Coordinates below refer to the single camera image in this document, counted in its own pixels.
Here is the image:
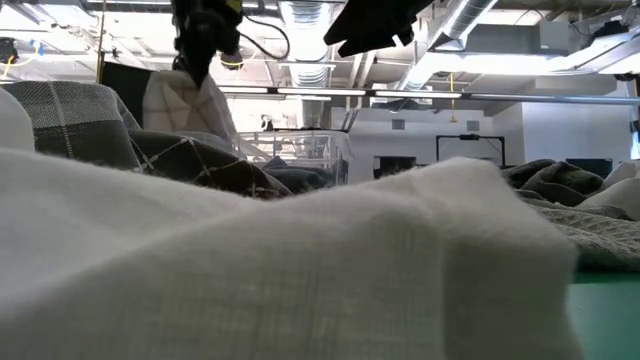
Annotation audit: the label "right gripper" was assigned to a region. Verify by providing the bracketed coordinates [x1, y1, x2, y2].
[323, 0, 436, 58]

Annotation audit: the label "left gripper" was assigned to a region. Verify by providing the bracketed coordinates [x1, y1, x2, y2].
[172, 0, 221, 89]

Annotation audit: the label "white towel brown grid lines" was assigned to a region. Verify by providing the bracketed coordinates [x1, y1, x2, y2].
[0, 69, 241, 151]

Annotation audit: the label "clear plastic bin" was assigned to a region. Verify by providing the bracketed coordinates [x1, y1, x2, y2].
[239, 129, 351, 187]

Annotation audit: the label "grey plaid towel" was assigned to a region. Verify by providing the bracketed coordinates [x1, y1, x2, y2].
[0, 79, 294, 201]

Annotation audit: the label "charcoal grey towel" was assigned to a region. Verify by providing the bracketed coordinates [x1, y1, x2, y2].
[264, 157, 336, 194]

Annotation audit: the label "plain white towel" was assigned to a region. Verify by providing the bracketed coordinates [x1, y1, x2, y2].
[0, 147, 584, 360]

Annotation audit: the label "dark grey terry towel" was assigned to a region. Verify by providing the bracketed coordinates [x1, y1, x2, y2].
[502, 158, 606, 207]

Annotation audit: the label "light grey waffle towel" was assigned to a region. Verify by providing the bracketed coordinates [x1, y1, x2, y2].
[519, 197, 640, 274]

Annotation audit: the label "long ceiling light bar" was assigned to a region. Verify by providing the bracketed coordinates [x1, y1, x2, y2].
[217, 85, 640, 106]

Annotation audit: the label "black and red device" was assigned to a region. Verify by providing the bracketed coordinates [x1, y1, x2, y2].
[99, 62, 154, 126]

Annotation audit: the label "black ceiling-mounted device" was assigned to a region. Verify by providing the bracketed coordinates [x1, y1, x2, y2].
[0, 37, 20, 66]

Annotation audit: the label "green table mat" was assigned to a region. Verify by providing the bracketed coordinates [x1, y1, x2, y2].
[567, 271, 640, 360]

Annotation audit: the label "silver ribbed air duct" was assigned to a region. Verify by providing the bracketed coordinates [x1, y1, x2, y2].
[278, 0, 337, 126]
[399, 0, 501, 91]

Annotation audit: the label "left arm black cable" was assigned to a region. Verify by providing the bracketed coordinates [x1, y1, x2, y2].
[237, 13, 292, 62]

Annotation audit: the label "yellow cable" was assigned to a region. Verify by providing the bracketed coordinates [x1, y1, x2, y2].
[96, 0, 109, 84]

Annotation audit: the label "yellow hanging ceiling cord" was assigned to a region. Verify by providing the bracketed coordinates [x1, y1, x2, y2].
[446, 72, 459, 125]

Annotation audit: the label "black frame stand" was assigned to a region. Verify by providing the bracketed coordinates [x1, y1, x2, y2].
[436, 133, 506, 169]

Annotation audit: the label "black wall monitor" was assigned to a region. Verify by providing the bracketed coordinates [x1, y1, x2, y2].
[564, 158, 614, 180]

